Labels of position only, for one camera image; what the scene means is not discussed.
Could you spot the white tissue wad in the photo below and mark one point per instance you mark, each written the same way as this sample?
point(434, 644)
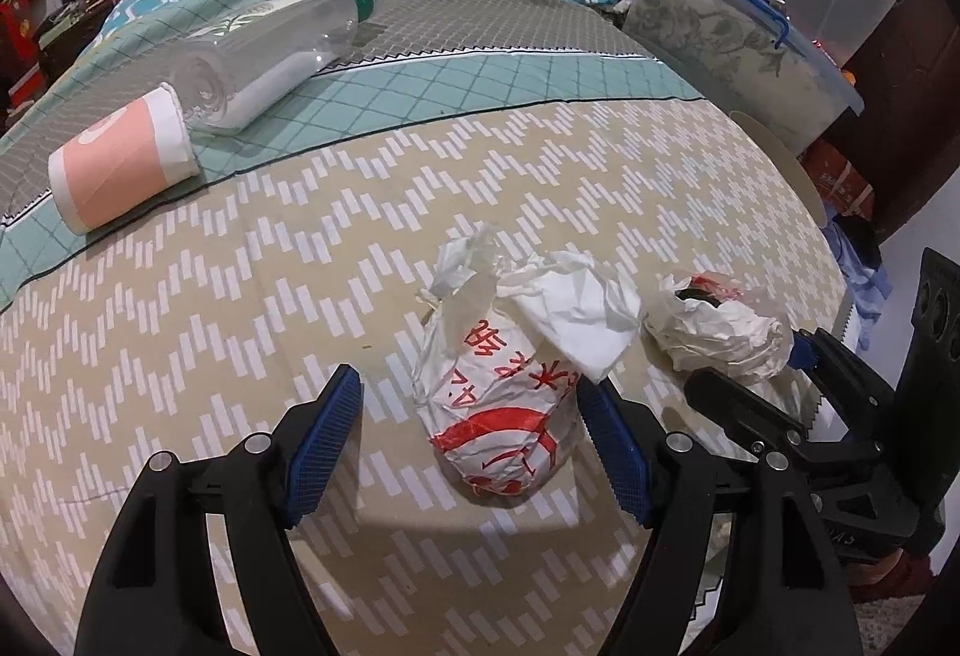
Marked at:
point(720, 334)

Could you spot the dark brown wooden door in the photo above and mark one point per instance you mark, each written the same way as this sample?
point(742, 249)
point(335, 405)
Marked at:
point(900, 101)

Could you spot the orange printed bag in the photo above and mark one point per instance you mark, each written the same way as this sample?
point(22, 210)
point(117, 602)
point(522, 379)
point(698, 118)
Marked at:
point(840, 176)

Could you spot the pink white paper cup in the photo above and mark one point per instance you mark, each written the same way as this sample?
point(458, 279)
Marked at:
point(120, 161)

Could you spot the clear plastic bottle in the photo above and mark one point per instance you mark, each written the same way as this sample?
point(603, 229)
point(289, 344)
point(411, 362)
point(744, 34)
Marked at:
point(255, 64)

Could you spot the blue cloth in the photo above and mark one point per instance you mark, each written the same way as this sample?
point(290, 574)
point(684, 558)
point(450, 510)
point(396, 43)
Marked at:
point(870, 296)

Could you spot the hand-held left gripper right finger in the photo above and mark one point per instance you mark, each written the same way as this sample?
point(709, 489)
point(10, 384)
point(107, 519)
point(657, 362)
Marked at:
point(619, 461)

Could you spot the white red printed plastic bag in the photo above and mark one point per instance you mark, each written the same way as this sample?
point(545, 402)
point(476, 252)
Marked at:
point(495, 416)

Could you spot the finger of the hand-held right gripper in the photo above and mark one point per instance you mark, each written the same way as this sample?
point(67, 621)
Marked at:
point(832, 364)
point(739, 405)

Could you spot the white paper tissue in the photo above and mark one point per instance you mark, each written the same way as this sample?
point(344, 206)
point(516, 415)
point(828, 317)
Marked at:
point(577, 319)

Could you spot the beige round waste bin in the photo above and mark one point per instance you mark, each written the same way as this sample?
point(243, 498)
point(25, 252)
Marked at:
point(796, 170)

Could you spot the clear storage box blue clasp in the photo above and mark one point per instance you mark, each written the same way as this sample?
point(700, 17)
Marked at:
point(712, 41)

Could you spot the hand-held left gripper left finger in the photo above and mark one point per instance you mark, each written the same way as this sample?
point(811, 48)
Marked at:
point(322, 453)

